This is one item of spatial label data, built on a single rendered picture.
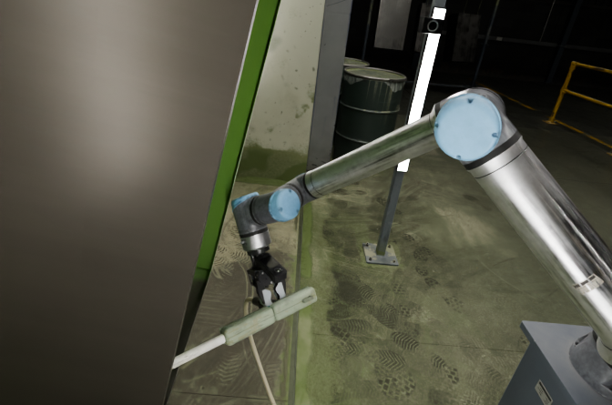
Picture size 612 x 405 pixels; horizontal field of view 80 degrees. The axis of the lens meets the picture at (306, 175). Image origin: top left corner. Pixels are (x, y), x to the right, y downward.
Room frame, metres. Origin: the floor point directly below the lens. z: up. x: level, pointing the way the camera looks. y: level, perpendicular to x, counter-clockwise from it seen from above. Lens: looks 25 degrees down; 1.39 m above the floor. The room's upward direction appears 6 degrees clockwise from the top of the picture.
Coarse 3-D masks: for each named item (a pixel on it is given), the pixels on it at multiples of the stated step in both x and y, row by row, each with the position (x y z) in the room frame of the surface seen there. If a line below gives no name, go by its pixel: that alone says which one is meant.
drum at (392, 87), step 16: (352, 80) 3.24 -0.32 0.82; (368, 80) 3.17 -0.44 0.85; (384, 80) 3.15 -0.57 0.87; (400, 80) 3.20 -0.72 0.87; (352, 96) 3.22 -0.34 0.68; (368, 96) 3.16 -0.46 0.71; (384, 96) 3.16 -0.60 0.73; (400, 96) 3.29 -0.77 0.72; (352, 112) 3.21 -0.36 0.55; (368, 112) 3.15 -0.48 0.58; (384, 112) 3.17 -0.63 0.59; (336, 128) 3.43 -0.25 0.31; (352, 128) 3.19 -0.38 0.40; (368, 128) 3.15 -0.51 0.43; (384, 128) 3.19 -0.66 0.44; (336, 144) 3.34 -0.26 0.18; (352, 144) 3.18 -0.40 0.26
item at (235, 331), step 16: (304, 288) 0.90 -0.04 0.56; (256, 304) 0.91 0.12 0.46; (272, 304) 0.81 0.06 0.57; (288, 304) 0.81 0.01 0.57; (304, 304) 0.84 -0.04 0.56; (240, 320) 0.73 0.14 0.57; (256, 320) 0.74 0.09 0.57; (272, 320) 0.76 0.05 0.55; (224, 336) 0.69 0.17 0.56; (240, 336) 0.70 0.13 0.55; (192, 352) 0.63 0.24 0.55
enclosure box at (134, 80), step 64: (0, 0) 0.45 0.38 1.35; (64, 0) 0.45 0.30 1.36; (128, 0) 0.46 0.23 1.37; (192, 0) 0.46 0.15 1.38; (256, 0) 0.47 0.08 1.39; (0, 64) 0.45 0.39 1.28; (64, 64) 0.45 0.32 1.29; (128, 64) 0.46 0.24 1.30; (192, 64) 0.46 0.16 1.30; (256, 64) 1.06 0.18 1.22; (0, 128) 0.45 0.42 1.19; (64, 128) 0.45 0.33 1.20; (128, 128) 0.46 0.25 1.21; (192, 128) 0.46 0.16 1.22; (0, 192) 0.44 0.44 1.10; (64, 192) 0.45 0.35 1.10; (128, 192) 0.46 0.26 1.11; (192, 192) 0.46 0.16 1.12; (0, 256) 0.44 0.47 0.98; (64, 256) 0.45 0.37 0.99; (128, 256) 0.46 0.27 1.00; (192, 256) 0.46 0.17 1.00; (0, 320) 0.44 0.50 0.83; (64, 320) 0.45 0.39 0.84; (128, 320) 0.45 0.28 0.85; (192, 320) 0.81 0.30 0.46; (0, 384) 0.44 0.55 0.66; (64, 384) 0.44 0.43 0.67; (128, 384) 0.45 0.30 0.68
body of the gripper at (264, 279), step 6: (252, 252) 0.89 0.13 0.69; (258, 252) 0.89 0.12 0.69; (264, 252) 0.91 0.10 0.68; (252, 258) 0.91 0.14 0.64; (252, 264) 0.91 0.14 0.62; (252, 270) 0.88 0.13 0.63; (258, 270) 0.86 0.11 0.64; (252, 276) 0.89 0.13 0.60; (258, 276) 0.85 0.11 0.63; (264, 276) 0.86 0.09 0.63; (252, 282) 0.88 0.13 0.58; (264, 282) 0.85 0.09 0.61; (270, 282) 0.86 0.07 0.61
